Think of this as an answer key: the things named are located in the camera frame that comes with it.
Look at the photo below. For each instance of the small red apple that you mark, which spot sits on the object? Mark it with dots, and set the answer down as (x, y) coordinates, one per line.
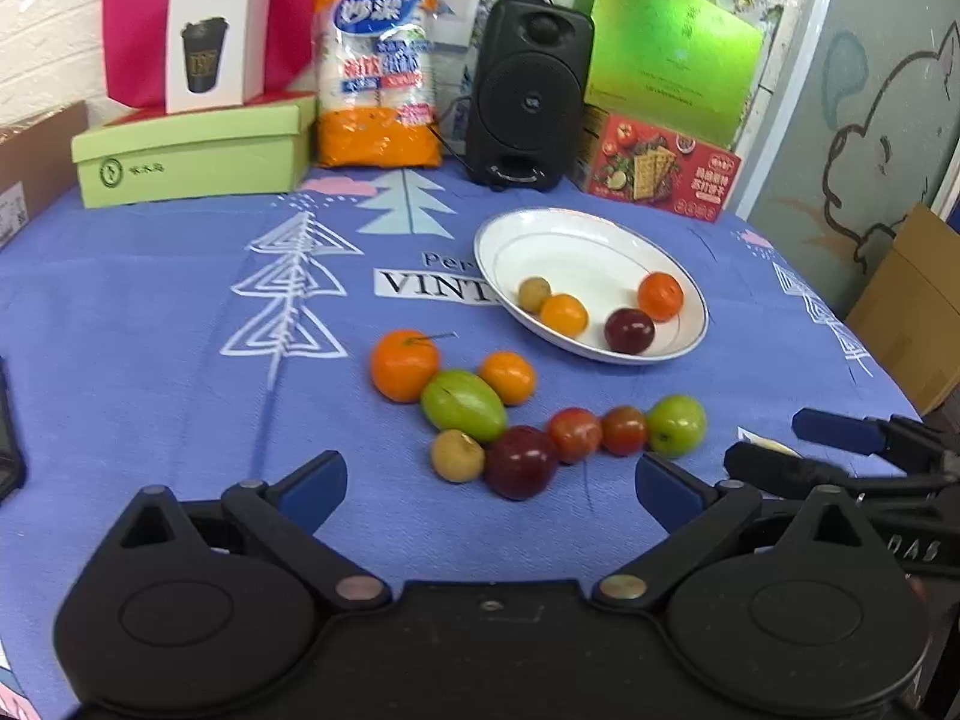
(624, 431)

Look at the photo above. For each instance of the white round plate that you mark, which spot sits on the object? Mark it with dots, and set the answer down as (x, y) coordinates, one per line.
(598, 262)

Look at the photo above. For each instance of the small cardboard box left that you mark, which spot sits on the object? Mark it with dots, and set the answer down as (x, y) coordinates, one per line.
(36, 166)

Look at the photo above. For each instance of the brown cardboard box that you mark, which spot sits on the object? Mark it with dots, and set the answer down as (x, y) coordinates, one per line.
(907, 317)

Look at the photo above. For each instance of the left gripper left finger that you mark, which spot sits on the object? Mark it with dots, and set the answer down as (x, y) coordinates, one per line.
(202, 606)

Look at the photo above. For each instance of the deep orange tangerine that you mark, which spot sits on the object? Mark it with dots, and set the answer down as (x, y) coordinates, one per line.
(660, 296)

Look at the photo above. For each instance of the red cracker box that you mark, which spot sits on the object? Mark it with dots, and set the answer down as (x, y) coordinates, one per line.
(630, 161)

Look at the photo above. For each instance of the black speaker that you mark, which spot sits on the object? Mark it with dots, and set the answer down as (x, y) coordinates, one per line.
(528, 94)

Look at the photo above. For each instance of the dark red plum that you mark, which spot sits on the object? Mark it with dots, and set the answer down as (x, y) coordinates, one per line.
(629, 331)
(521, 463)

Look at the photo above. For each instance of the green apple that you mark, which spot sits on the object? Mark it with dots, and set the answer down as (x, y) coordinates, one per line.
(676, 425)

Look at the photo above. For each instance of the yellow orange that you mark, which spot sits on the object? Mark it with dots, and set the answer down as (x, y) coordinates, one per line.
(564, 314)

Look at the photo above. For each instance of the brown kiwi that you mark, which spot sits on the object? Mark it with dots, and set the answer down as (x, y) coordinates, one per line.
(532, 293)
(456, 457)

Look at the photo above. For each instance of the white cup box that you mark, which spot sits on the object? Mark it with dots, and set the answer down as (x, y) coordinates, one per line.
(215, 53)

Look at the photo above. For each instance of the small orange tangerine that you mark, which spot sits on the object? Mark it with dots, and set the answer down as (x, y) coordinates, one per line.
(510, 375)

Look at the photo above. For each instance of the blue patterned tablecloth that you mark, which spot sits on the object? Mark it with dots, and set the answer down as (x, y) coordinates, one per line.
(197, 343)

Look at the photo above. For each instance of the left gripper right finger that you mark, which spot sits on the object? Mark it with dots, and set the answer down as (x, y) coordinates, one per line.
(823, 620)

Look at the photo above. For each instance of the large green gift box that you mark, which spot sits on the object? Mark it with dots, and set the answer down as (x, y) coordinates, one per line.
(687, 65)

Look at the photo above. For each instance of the light green box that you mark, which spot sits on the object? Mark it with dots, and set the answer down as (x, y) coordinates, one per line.
(148, 156)

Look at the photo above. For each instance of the green mango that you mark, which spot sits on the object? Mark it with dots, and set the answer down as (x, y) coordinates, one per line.
(456, 399)

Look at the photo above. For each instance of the pink shopping bag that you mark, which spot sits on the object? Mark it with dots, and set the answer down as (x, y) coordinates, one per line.
(135, 22)

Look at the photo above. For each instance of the paper cups package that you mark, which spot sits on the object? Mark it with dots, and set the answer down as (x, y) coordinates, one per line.
(376, 104)

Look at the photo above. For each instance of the orange with stem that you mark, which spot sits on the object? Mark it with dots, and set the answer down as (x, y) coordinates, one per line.
(404, 361)

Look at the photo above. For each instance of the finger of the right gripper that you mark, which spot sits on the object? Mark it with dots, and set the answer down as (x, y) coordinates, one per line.
(781, 474)
(859, 436)

